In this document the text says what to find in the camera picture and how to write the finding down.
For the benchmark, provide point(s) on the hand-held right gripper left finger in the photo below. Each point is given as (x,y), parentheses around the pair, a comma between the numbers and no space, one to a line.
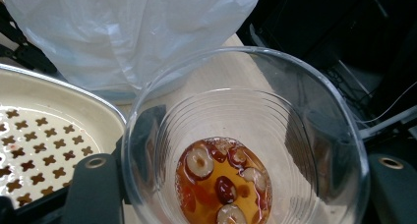
(147,142)

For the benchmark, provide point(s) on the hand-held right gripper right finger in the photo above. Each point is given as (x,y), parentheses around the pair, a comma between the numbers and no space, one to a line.
(314,152)

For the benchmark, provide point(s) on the blue bin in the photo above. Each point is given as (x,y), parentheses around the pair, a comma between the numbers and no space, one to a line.
(113,95)

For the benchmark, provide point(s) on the clear plastic cup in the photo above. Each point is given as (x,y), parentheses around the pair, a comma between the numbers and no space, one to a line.
(246,119)

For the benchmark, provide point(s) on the grey drain tray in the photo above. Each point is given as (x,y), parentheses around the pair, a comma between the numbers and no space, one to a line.
(49,125)

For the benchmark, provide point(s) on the brown tea with jujube slices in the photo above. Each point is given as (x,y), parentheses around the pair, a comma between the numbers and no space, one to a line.
(226,184)

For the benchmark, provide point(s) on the white translucent plastic bag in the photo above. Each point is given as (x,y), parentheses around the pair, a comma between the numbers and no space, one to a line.
(131,34)

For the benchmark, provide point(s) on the white bar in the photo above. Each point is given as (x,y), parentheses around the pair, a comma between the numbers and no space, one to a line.
(390,122)

